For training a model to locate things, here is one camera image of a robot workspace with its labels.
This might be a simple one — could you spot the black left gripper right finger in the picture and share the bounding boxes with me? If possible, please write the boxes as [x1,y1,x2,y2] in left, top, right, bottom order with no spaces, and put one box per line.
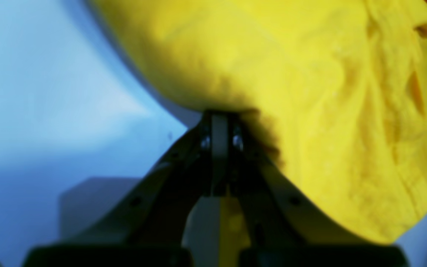
[228,114,408,267]

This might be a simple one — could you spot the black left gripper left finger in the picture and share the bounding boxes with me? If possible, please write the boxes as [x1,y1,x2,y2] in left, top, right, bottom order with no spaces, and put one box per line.
[23,111,230,267]

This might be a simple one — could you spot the yellow t-shirt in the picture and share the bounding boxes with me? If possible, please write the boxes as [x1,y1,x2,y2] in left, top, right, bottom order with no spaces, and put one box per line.
[88,0,427,267]

